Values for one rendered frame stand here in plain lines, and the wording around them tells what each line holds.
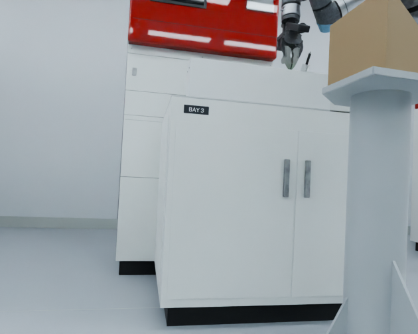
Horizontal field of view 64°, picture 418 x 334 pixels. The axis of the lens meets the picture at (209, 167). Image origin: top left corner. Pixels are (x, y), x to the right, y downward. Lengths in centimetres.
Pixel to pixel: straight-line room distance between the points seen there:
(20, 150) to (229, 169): 254
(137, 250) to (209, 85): 99
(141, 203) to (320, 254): 93
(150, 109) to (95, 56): 174
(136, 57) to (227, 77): 76
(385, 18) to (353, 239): 58
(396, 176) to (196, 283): 72
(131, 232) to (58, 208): 164
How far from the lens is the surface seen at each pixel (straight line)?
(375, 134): 101
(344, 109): 141
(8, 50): 366
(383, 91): 104
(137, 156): 179
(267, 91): 128
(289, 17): 145
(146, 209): 179
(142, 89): 184
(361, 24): 106
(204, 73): 123
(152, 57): 189
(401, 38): 99
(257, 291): 130
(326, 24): 150
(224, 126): 120
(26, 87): 352
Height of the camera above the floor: 54
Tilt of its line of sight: 2 degrees up
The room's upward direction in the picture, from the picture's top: 3 degrees clockwise
